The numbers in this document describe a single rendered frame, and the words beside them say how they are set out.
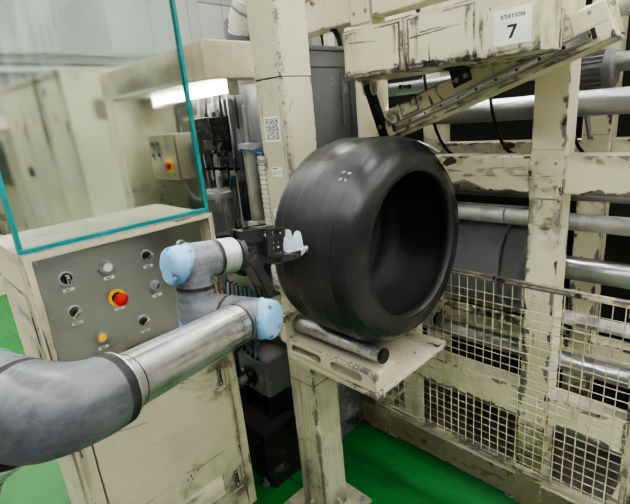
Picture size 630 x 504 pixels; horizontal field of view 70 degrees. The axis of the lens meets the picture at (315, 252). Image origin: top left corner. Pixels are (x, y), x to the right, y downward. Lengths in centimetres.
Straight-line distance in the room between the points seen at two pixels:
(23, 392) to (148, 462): 111
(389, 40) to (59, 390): 122
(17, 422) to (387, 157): 90
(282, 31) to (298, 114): 23
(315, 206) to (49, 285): 75
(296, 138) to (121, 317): 76
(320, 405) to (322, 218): 85
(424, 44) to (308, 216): 59
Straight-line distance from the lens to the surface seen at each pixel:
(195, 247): 90
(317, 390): 169
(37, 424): 58
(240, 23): 203
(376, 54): 149
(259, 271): 99
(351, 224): 105
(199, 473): 181
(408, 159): 119
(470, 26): 133
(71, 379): 59
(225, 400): 173
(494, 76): 144
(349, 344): 131
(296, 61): 144
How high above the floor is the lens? 154
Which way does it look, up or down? 17 degrees down
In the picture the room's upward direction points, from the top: 5 degrees counter-clockwise
